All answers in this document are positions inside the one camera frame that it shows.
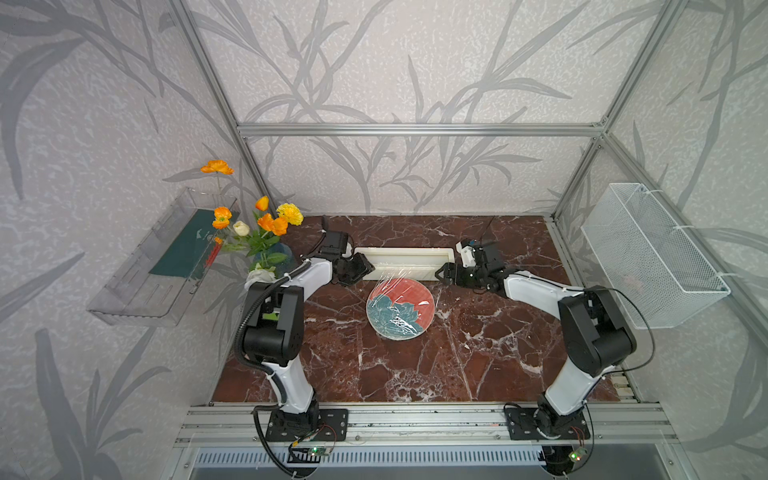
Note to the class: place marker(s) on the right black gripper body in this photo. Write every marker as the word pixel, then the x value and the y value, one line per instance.
pixel 471 276

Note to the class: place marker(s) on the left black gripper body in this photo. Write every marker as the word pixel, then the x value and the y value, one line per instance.
pixel 344 278

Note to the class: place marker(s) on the red plate with teal flower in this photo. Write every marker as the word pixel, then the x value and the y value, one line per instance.
pixel 400 308

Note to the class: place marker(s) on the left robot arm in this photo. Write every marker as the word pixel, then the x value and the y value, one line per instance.
pixel 270 334

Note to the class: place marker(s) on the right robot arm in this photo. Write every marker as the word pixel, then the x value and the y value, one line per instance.
pixel 596 334

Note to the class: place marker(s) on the blue glass vase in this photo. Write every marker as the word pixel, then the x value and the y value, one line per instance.
pixel 278 259

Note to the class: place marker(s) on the artificial flower bouquet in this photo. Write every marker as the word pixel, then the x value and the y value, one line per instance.
pixel 238 236

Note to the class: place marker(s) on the red pen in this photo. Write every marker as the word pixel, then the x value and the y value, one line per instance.
pixel 214 252

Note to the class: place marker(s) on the green book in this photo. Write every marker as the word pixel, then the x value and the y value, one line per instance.
pixel 186 256

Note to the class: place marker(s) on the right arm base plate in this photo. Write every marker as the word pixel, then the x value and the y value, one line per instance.
pixel 528 423

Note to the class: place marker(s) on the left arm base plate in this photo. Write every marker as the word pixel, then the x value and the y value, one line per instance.
pixel 325 424

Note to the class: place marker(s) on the white wire mesh basket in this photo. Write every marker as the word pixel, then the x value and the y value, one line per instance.
pixel 651 258

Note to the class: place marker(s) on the clear acrylic wall shelf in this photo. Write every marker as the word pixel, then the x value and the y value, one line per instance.
pixel 157 283

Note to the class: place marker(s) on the aluminium frame rail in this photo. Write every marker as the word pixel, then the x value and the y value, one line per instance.
pixel 413 424

